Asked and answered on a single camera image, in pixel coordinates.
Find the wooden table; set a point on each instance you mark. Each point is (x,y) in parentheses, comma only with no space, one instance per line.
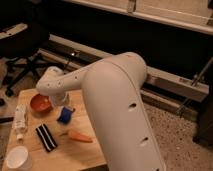
(69,155)

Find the black white striped cloth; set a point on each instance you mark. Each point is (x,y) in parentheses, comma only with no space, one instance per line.
(46,138)

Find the clear plastic bottle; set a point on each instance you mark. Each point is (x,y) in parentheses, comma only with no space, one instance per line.
(20,121)

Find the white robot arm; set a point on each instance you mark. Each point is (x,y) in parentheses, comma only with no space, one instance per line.
(111,94)

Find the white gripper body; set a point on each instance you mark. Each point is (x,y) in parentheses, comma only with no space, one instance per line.
(59,99)

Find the metal rail beam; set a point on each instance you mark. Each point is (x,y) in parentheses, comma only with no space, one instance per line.
(173,83)

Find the orange carrot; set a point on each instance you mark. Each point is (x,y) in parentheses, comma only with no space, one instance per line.
(77,136)

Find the black office chair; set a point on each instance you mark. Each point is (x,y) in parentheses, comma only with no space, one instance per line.
(21,36)

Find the orange ceramic bowl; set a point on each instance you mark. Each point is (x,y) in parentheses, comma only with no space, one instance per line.
(40,103)

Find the white cup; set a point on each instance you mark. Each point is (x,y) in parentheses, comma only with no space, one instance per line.
(18,158)

